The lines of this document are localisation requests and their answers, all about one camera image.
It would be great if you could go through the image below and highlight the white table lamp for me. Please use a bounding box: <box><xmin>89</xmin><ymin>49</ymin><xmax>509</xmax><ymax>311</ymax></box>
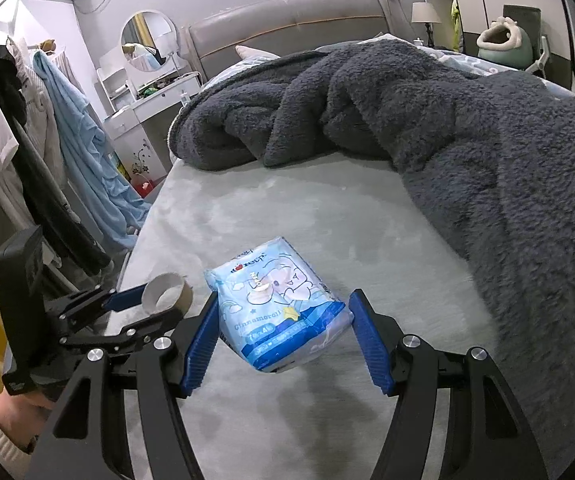
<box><xmin>410</xmin><ymin>1</ymin><xmax>442</xmax><ymax>47</ymax></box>

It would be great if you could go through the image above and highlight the person's left hand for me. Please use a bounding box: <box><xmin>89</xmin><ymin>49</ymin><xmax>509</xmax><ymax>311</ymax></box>
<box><xmin>0</xmin><ymin>392</ymin><xmax>56</xmax><ymax>454</ymax></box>

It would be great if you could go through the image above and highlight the grey bed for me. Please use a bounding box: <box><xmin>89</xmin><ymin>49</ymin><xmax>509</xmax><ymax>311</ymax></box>
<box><xmin>117</xmin><ymin>152</ymin><xmax>499</xmax><ymax>480</ymax></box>

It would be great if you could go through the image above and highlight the cardboard tape roll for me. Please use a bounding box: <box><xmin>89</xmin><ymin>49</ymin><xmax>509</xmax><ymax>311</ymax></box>
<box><xmin>140</xmin><ymin>272</ymin><xmax>194</xmax><ymax>317</ymax></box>

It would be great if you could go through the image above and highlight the white dresser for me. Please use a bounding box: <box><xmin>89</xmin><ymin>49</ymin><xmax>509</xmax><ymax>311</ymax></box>
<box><xmin>96</xmin><ymin>55</ymin><xmax>203</xmax><ymax>192</ymax></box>

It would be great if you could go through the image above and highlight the round wall mirror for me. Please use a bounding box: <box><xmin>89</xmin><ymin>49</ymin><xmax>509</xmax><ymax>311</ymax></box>
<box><xmin>120</xmin><ymin>10</ymin><xmax>178</xmax><ymax>74</ymax></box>

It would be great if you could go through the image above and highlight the light blue hanging garment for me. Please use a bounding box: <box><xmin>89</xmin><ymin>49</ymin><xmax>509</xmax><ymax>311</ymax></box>
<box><xmin>32</xmin><ymin>50</ymin><xmax>154</xmax><ymax>252</ymax></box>

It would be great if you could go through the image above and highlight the blue tissue packet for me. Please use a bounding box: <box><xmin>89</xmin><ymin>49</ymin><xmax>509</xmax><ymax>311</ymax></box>
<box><xmin>203</xmin><ymin>236</ymin><xmax>355</xmax><ymax>375</ymax></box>

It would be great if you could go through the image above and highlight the grey office chair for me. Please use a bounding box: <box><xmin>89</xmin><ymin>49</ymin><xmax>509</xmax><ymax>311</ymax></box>
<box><xmin>501</xmin><ymin>4</ymin><xmax>555</xmax><ymax>80</ymax></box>

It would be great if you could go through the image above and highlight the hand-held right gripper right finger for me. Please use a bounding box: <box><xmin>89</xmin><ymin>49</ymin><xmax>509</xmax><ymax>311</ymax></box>
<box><xmin>348</xmin><ymin>289</ymin><xmax>549</xmax><ymax>480</ymax></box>

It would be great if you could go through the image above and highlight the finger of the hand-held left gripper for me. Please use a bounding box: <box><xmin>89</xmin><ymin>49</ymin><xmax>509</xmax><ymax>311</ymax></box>
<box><xmin>62</xmin><ymin>308</ymin><xmax>186</xmax><ymax>356</ymax></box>
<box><xmin>60</xmin><ymin>283</ymin><xmax>147</xmax><ymax>329</ymax></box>

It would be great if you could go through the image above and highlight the dark grey fleece blanket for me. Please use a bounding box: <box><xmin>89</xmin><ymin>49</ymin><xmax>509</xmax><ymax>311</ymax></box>
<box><xmin>170</xmin><ymin>39</ymin><xmax>575</xmax><ymax>461</ymax></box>

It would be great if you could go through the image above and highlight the grey padded headboard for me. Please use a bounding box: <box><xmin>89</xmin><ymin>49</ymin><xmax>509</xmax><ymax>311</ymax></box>
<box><xmin>187</xmin><ymin>0</ymin><xmax>394</xmax><ymax>84</ymax></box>

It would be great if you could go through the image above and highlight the white pillow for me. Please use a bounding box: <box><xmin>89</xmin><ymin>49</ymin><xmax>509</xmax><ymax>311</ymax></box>
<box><xmin>234</xmin><ymin>44</ymin><xmax>281</xmax><ymax>62</ymax></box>

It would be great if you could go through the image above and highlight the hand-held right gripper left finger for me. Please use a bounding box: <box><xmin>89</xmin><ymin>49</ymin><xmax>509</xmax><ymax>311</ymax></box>
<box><xmin>24</xmin><ymin>290</ymin><xmax>221</xmax><ymax>480</ymax></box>

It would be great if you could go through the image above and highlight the cream hanging garment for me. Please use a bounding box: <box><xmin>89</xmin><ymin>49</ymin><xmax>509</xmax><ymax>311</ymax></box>
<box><xmin>11</xmin><ymin>42</ymin><xmax>69</xmax><ymax>182</ymax></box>

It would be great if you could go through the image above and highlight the black hanging garment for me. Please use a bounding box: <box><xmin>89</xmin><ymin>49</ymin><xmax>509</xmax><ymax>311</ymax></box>
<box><xmin>0</xmin><ymin>42</ymin><xmax>114</xmax><ymax>277</ymax></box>

